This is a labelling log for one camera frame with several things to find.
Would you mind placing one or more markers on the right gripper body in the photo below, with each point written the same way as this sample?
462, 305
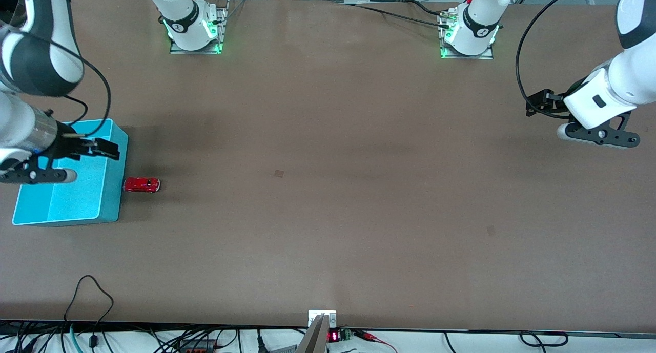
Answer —
67, 147

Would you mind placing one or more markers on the red beetle toy car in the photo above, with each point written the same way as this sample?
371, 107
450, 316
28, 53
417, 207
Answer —
142, 185

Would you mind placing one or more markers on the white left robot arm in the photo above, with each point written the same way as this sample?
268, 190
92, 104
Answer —
633, 71

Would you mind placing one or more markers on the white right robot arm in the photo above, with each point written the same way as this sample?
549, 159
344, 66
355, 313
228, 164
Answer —
31, 66

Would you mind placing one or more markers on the turquoise blue plastic box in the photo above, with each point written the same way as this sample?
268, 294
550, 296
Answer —
87, 194

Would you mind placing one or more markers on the power strip with orange switches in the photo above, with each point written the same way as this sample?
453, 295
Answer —
197, 347

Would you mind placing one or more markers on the red digit display module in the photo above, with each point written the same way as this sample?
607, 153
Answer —
333, 336

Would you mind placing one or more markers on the green terminal block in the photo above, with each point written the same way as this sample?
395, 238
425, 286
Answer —
346, 334

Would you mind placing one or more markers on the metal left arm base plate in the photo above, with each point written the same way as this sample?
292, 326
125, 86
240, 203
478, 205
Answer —
489, 55

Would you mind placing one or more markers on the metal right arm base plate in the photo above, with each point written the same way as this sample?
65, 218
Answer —
223, 30

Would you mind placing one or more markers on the grey metal camera mount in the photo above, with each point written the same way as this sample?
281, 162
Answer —
320, 325

